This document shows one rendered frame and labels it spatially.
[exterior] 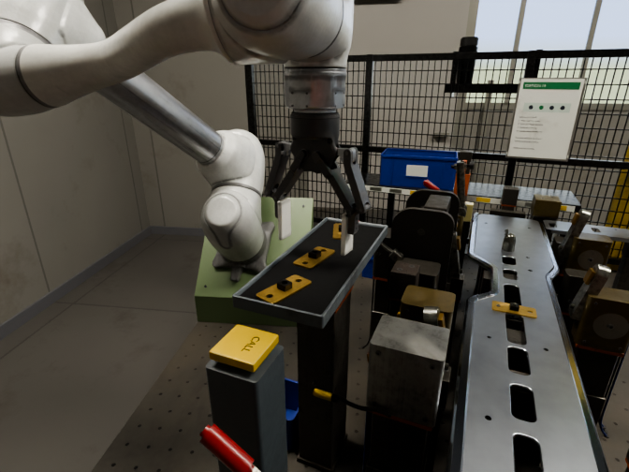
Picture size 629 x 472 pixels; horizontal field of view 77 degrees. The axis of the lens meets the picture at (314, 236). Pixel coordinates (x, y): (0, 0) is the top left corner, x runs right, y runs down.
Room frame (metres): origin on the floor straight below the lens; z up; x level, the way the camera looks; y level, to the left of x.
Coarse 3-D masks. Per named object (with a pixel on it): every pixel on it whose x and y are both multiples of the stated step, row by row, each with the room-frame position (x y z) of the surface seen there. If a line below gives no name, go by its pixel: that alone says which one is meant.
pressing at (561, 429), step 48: (480, 240) 1.09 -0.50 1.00; (528, 240) 1.09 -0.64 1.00; (528, 288) 0.79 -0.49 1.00; (480, 336) 0.61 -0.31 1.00; (528, 336) 0.61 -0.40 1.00; (480, 384) 0.49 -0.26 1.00; (528, 384) 0.49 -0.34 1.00; (576, 384) 0.49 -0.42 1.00; (480, 432) 0.40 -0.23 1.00; (528, 432) 0.40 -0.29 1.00; (576, 432) 0.40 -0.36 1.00
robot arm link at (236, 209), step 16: (224, 192) 1.06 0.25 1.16; (240, 192) 1.10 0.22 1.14; (208, 208) 1.02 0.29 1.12; (224, 208) 1.02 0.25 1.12; (240, 208) 1.03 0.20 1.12; (256, 208) 1.11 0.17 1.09; (208, 224) 1.01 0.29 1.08; (224, 224) 0.99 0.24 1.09; (240, 224) 1.01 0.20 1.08; (256, 224) 1.08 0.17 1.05; (208, 240) 1.05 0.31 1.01; (224, 240) 1.01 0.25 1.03; (240, 240) 1.02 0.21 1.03; (256, 240) 1.09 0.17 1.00; (224, 256) 1.10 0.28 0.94; (240, 256) 1.08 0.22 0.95
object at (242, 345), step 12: (228, 336) 0.39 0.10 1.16; (240, 336) 0.39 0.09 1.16; (252, 336) 0.39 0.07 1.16; (264, 336) 0.39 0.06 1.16; (276, 336) 0.39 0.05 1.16; (216, 348) 0.37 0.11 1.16; (228, 348) 0.37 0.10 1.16; (240, 348) 0.37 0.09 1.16; (252, 348) 0.37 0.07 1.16; (264, 348) 0.37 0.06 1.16; (216, 360) 0.36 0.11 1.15; (228, 360) 0.36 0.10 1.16; (240, 360) 0.35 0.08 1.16; (252, 360) 0.35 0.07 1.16
